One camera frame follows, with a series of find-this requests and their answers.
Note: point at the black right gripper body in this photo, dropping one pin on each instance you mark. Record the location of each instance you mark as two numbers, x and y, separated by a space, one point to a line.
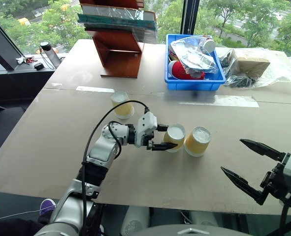
274 183

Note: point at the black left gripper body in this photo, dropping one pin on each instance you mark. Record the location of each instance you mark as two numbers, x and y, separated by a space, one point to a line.
149 142

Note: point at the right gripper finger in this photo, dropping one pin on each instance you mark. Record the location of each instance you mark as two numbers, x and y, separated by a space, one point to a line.
262 149
242 185

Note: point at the yellow paper cup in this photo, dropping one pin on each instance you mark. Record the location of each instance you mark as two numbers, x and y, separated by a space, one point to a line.
122 105
198 145
175 137

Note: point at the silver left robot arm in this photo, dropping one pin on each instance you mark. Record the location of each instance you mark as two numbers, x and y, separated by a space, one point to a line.
101 150

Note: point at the white rounded shape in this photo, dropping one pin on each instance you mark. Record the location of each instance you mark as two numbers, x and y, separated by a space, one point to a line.
135 218
204 218

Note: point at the blue plastic bin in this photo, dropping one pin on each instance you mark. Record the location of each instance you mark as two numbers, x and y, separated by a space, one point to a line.
193 83

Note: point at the red round container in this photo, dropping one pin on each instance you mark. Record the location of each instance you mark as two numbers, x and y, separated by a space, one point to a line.
181 70

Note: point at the bag of black parts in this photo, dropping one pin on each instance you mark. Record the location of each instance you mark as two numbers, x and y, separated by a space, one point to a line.
241 82

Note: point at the silver robot torso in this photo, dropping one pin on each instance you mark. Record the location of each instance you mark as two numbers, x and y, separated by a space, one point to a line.
187 231

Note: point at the clear crumpled plastic bag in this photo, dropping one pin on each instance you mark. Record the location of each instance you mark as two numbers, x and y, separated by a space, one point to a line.
197 57

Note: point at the large clear plastic sheet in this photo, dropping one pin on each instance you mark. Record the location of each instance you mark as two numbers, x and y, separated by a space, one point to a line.
280 70

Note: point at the brown cardboard box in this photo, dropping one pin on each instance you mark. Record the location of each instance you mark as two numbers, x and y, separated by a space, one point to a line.
252 65

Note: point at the brown wooden shelf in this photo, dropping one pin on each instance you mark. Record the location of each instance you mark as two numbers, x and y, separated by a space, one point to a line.
120 51

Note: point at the white jar with red label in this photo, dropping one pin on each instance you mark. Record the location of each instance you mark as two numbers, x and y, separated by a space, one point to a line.
209 44

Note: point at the teal plastic wrapped folder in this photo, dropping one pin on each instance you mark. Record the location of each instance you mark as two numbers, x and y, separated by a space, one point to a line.
118 23

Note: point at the purple shoe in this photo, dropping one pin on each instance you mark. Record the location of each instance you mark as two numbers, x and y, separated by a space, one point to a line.
47 205

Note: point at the plastic wrapped white book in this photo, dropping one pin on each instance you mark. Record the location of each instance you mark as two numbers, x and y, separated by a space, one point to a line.
115 11

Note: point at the clear bottle with black lid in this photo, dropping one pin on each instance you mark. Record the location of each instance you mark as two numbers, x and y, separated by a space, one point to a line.
50 54

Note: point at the small black round cap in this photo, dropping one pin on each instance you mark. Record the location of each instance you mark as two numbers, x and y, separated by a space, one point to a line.
38 66

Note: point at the key bunch with red tag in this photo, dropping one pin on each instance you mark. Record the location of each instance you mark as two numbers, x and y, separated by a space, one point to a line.
24 59

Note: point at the dark clothed person leg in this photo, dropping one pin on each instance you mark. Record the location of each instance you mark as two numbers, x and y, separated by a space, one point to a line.
12 227

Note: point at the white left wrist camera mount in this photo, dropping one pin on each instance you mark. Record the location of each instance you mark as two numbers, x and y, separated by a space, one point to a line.
146 124

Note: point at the black window frame post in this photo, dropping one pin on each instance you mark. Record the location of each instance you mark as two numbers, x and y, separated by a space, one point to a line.
189 17

